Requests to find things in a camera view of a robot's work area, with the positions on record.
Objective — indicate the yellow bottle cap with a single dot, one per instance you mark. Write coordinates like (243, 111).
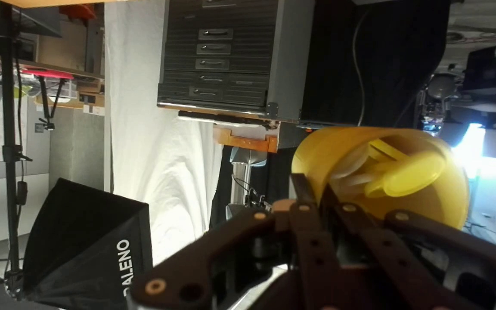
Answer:
(412, 175)

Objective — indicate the small black tripod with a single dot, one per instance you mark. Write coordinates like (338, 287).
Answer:
(45, 113)

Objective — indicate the grey drawer cabinet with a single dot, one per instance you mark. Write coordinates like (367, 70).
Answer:
(225, 58)

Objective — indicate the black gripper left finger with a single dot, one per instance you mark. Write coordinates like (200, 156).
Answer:
(214, 247)

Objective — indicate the black softbox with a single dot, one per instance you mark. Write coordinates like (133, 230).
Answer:
(82, 242)

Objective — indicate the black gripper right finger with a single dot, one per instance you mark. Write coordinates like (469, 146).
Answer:
(374, 247)

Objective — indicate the white bottle cap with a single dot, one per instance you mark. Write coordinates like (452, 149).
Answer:
(354, 166)

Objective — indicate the white curtain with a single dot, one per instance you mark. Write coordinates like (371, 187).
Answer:
(156, 149)

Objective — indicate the orange wooden box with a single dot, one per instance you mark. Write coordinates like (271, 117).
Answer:
(245, 141)

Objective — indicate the black softbox stand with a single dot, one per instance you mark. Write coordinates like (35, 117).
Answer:
(9, 144)

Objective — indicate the yellow plastic cup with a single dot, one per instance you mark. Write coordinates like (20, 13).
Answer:
(318, 156)

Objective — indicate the pink red tray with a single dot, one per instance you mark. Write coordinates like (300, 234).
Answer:
(47, 73)

